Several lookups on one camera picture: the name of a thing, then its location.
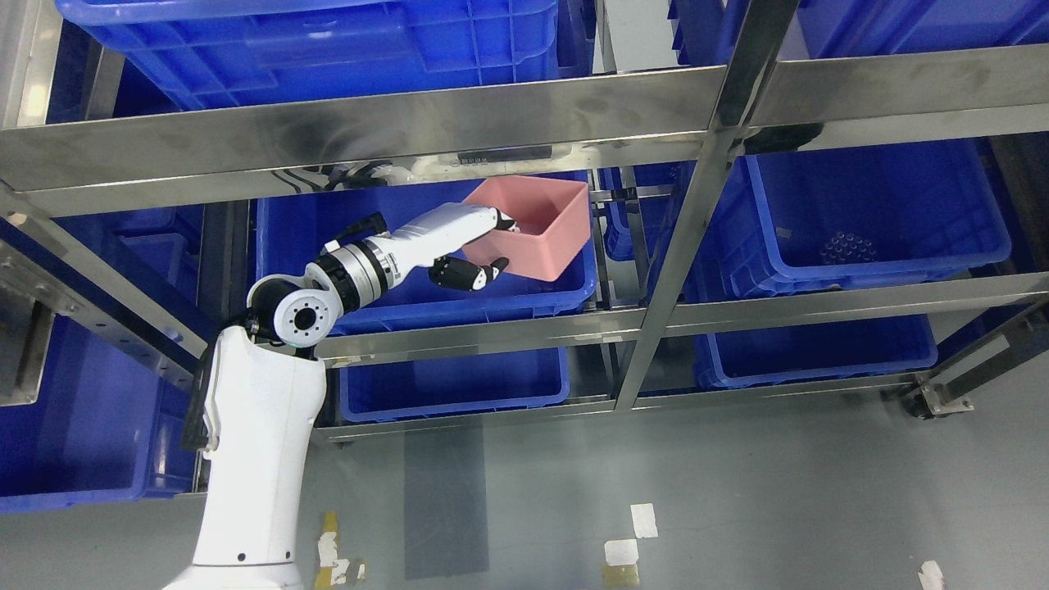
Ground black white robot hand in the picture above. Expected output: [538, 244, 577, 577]
[371, 202, 520, 292]

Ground pink plastic storage box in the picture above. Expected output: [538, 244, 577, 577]
[462, 175, 591, 283]

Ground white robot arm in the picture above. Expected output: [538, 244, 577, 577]
[168, 206, 517, 589]

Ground steel shelf rack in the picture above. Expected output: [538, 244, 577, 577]
[2, 1, 1047, 443]

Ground blue target shelf bin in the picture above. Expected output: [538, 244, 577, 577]
[255, 180, 598, 336]

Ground blue bin top shelf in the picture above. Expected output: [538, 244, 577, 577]
[56, 1, 596, 111]

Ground blue bin bottom centre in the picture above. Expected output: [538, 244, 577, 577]
[338, 347, 570, 423]

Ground blue bin top right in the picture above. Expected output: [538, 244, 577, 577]
[667, 1, 1048, 66]

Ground large blue bin left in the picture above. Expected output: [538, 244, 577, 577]
[0, 205, 206, 515]

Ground blue bin right middle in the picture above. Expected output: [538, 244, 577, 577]
[683, 139, 1011, 303]

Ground blue bin bottom right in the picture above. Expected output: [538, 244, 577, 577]
[693, 315, 939, 388]

